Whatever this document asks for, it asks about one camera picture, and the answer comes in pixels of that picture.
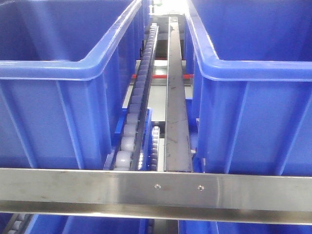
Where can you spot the white roller track upper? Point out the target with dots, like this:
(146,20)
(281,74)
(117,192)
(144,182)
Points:
(135,128)

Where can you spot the blue bin lower right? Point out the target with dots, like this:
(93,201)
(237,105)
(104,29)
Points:
(210,227)

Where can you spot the roller track lower shelf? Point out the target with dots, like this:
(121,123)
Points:
(155,147)

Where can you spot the blue plastic bin left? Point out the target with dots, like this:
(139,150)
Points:
(65,66)

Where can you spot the steel divider rail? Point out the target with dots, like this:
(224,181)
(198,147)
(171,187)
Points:
(178,156)

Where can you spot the blue bin lower left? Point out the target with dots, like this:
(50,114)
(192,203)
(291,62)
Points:
(57,224)

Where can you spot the roller track bottom left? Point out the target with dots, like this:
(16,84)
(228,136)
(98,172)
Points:
(17,224)

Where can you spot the blue plastic bin right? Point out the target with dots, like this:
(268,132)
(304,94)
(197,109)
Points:
(252,85)

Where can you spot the blue plastic bin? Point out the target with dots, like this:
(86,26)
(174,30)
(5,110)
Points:
(252,85)
(65,66)

